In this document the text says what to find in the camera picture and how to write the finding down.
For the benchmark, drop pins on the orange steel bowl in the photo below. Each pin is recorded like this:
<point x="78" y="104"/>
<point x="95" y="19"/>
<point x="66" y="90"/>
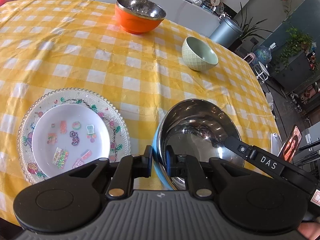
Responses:
<point x="138" y="16"/>

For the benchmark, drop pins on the small white sticker plate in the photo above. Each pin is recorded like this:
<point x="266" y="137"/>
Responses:
<point x="68" y="136"/>

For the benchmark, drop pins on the grey metal trash bin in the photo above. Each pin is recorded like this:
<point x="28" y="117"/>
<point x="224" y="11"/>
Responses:
<point x="226" y="33"/>

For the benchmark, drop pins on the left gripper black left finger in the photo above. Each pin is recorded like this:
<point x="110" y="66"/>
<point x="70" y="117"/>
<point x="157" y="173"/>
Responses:
<point x="124" y="173"/>

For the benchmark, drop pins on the blue steel bowl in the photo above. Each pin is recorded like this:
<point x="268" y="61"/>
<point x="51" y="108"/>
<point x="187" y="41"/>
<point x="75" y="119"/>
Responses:
<point x="193" y="127"/>

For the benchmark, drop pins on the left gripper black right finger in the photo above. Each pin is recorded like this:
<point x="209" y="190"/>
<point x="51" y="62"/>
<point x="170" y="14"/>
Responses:
<point x="188" y="168"/>

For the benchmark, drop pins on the right hand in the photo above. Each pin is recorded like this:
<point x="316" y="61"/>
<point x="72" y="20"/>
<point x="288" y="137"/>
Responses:
<point x="310" y="231"/>

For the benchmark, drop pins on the white small stool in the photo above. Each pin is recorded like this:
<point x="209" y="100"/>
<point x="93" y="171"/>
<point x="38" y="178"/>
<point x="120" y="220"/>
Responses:
<point x="261" y="72"/>

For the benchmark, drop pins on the blue water jug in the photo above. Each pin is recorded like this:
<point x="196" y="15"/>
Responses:
<point x="263" y="54"/>

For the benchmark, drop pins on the clear glass patterned plate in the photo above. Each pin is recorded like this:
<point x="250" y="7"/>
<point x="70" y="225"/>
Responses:
<point x="119" y="135"/>

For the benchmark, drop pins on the green ceramic bowl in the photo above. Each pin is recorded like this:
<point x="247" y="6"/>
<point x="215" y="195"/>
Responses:
<point x="198" y="55"/>

